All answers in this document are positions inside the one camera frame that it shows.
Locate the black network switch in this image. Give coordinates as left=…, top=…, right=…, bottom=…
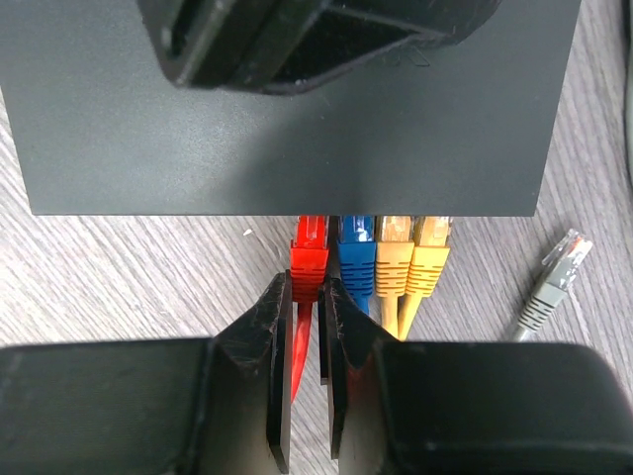
left=1, top=1, right=580, bottom=217

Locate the orange red ethernet cable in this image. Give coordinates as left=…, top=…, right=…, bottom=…
left=289, top=215, right=331, bottom=407

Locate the short grey ethernet cable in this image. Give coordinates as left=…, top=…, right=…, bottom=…
left=511, top=228, right=593, bottom=342

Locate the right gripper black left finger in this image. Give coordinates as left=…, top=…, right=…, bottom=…
left=1, top=273, right=293, bottom=474

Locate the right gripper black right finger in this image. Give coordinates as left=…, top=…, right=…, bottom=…
left=318, top=278, right=632, bottom=474

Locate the yellow ethernet cable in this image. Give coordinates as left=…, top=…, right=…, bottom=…
left=398, top=215, right=454, bottom=342
left=374, top=215, right=415, bottom=337

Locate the blue ethernet cable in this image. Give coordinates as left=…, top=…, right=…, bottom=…
left=335, top=215, right=378, bottom=318

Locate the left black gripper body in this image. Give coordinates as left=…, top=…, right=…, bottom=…
left=137, top=0, right=499, bottom=95

